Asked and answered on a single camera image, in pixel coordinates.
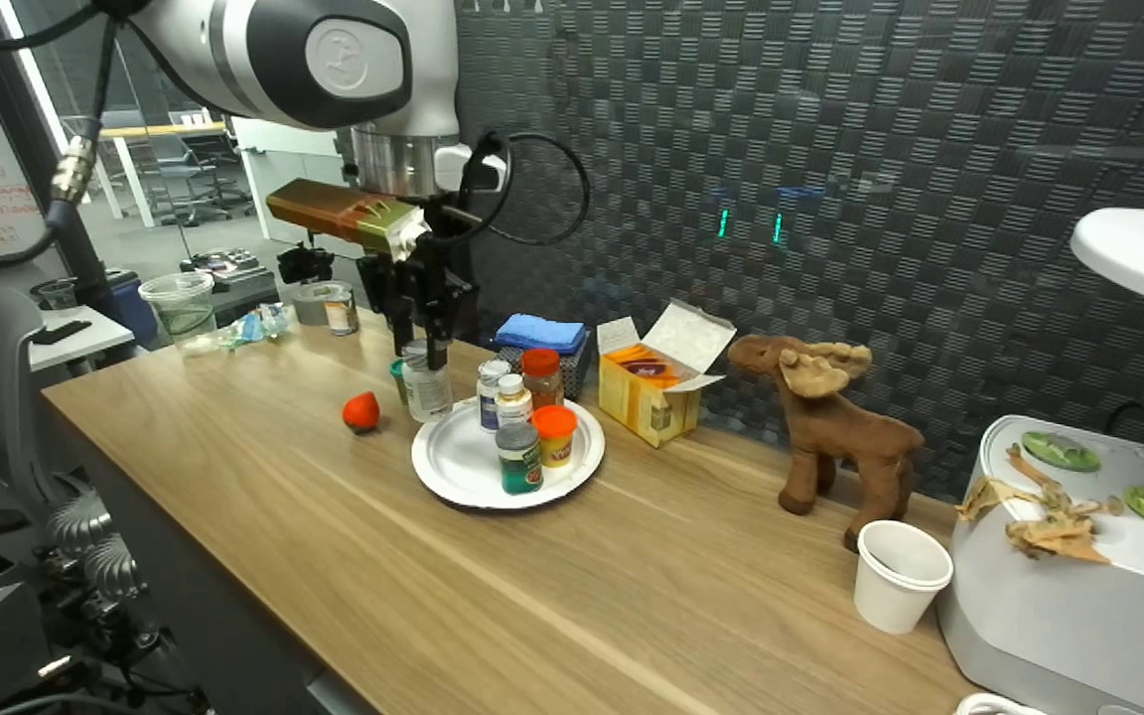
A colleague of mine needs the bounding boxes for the black metal pole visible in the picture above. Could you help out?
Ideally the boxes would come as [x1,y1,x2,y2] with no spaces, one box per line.
[0,0,120,323]

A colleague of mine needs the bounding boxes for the red toy strawberry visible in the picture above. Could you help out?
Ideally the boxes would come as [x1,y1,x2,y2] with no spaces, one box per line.
[337,388,387,436]

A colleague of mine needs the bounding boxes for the small orange lid tub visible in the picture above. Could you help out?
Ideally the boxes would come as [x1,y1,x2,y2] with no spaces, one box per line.
[530,401,586,470]

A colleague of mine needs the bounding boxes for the brown moose plush toy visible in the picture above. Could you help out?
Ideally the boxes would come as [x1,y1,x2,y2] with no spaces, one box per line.
[723,331,930,551]

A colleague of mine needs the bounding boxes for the blue folded cloth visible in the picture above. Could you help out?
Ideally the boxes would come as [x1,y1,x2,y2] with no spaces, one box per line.
[490,310,594,359]

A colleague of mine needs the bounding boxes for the open yellow cardboard box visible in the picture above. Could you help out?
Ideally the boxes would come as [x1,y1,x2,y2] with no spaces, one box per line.
[594,299,744,449]

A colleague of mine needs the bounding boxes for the white supplement bottle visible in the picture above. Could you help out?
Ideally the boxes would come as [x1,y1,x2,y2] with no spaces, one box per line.
[398,340,452,430]

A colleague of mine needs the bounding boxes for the white bottle with tan cap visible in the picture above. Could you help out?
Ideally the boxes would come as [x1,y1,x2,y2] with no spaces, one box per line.
[492,372,538,434]

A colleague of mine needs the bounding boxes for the white paper cup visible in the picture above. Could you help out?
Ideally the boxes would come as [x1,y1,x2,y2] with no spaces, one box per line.
[849,515,956,641]

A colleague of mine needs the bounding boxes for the white bin appliance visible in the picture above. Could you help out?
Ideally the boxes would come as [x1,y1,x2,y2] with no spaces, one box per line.
[936,411,1144,715]

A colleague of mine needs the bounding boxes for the spice bottle with red cap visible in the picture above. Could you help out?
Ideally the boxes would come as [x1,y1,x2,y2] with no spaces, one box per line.
[522,347,570,415]

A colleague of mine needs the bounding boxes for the clear plastic bottle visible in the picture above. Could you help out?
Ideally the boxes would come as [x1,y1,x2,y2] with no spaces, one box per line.
[180,299,301,359]

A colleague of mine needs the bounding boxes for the dried leaf pile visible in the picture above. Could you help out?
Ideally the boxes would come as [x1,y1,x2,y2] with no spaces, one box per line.
[952,449,1118,567]

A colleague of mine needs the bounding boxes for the white bowl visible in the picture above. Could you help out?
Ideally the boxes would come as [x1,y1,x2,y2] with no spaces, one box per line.
[951,686,1048,715]

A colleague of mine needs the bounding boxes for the cable with silver connector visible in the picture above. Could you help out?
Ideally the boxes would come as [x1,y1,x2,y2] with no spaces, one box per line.
[0,0,127,274]

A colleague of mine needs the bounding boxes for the white paper plate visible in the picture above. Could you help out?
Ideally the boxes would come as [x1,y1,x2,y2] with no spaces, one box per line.
[411,393,611,515]

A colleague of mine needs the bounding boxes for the clear plastic tub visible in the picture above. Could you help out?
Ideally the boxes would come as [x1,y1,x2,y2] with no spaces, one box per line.
[135,268,219,339]

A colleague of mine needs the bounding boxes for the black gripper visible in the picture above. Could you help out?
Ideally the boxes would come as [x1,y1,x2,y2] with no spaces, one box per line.
[357,236,480,372]

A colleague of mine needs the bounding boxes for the small glass jar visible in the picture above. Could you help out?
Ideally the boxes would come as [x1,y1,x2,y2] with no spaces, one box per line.
[318,280,367,339]

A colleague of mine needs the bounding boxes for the white pill bottle white cap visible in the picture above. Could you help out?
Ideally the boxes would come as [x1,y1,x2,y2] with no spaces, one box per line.
[473,359,517,434]

